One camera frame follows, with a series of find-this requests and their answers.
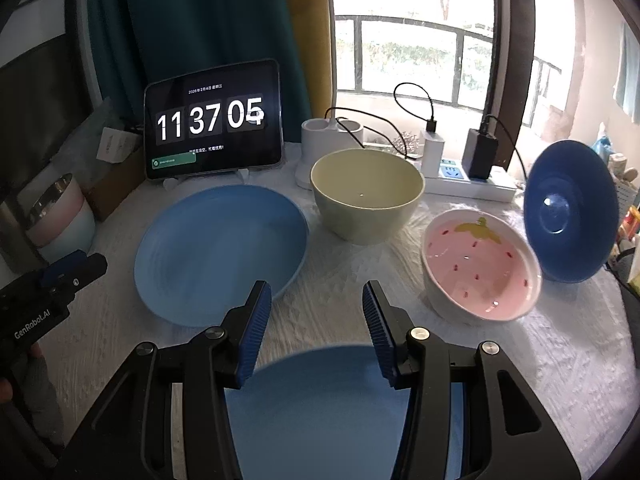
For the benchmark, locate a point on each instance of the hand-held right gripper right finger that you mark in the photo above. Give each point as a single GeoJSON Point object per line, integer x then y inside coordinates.
{"type": "Point", "coordinates": [379, 330]}

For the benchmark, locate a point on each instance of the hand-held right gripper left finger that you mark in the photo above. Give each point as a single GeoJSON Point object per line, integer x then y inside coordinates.
{"type": "Point", "coordinates": [255, 330]}

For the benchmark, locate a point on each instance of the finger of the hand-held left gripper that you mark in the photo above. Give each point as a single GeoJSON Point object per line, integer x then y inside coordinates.
{"type": "Point", "coordinates": [85, 272]}
{"type": "Point", "coordinates": [60, 266]}

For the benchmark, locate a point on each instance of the light blue plate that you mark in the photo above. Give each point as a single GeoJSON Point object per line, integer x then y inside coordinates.
{"type": "Point", "coordinates": [215, 255]}
{"type": "Point", "coordinates": [320, 410]}

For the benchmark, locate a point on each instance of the pink strawberry-print bowl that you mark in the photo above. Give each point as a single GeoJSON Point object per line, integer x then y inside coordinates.
{"type": "Point", "coordinates": [475, 270]}

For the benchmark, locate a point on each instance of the cream bowl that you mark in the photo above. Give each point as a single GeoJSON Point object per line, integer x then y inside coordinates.
{"type": "Point", "coordinates": [365, 180]}

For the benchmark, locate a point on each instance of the dark blue shallow bowl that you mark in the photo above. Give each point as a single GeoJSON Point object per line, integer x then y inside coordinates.
{"type": "Point", "coordinates": [570, 200]}

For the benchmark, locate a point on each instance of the white textured tablecloth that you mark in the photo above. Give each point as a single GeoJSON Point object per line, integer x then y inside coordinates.
{"type": "Point", "coordinates": [350, 280]}

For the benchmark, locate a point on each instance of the pink steel-lined cup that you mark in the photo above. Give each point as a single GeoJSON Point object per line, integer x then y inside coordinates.
{"type": "Point", "coordinates": [55, 200]}

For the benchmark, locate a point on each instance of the cardboard box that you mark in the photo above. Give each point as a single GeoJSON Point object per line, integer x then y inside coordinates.
{"type": "Point", "coordinates": [115, 185]}

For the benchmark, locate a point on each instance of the white tablet stand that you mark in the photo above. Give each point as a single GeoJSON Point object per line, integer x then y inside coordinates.
{"type": "Point", "coordinates": [167, 183]}

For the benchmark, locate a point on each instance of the small white box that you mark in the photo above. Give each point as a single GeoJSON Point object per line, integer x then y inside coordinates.
{"type": "Point", "coordinates": [117, 145]}

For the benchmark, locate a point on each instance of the white power strip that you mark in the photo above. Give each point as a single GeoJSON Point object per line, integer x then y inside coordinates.
{"type": "Point", "coordinates": [495, 187]}

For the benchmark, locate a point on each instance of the white charger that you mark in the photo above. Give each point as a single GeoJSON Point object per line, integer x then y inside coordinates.
{"type": "Point", "coordinates": [434, 152]}

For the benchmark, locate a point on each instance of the dried plant sprig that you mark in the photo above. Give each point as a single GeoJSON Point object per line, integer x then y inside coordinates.
{"type": "Point", "coordinates": [407, 140]}

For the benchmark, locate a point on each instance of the tablet with clock display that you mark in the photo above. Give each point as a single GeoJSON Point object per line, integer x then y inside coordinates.
{"type": "Point", "coordinates": [210, 120]}

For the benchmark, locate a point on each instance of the black charger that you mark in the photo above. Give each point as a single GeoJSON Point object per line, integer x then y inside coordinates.
{"type": "Point", "coordinates": [480, 155]}

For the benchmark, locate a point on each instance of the teal curtain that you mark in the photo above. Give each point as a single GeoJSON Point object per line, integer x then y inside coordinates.
{"type": "Point", "coordinates": [200, 20]}

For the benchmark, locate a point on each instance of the white desk lamp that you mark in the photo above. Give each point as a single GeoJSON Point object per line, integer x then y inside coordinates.
{"type": "Point", "coordinates": [331, 35]}

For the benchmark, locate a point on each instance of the yellow curtain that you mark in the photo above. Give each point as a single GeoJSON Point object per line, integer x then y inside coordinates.
{"type": "Point", "coordinates": [305, 35]}

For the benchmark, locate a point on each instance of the balcony railing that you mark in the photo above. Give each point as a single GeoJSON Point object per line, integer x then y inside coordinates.
{"type": "Point", "coordinates": [400, 18]}

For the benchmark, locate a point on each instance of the light blue hanging towel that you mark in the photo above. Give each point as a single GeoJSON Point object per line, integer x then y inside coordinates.
{"type": "Point", "coordinates": [629, 70]}

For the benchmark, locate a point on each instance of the dark window frame post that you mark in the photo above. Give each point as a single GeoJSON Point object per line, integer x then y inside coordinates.
{"type": "Point", "coordinates": [515, 35]}

